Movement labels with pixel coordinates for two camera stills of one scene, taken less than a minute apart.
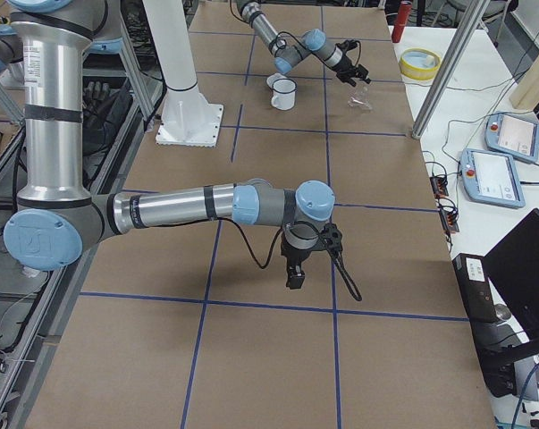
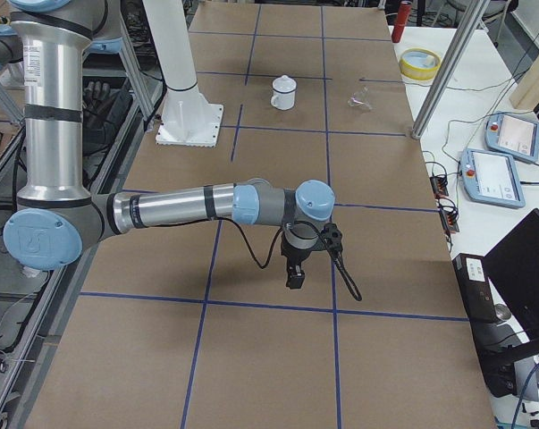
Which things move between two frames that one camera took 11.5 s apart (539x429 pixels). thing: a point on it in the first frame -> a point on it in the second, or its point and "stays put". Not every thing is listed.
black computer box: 491,336 stays put
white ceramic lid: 273,78 -> 284,83
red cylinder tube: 404,13 stays put
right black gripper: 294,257 stays put
